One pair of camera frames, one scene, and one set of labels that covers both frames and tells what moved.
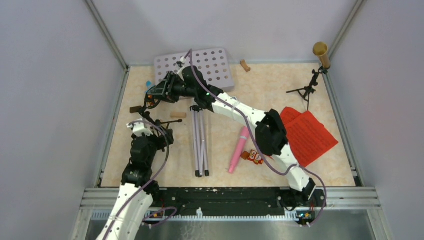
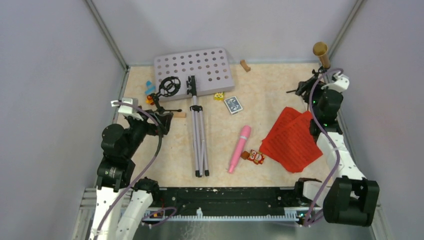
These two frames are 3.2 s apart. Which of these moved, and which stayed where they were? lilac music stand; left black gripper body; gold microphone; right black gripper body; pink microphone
Moved: right black gripper body; left black gripper body
Stayed: gold microphone; pink microphone; lilac music stand
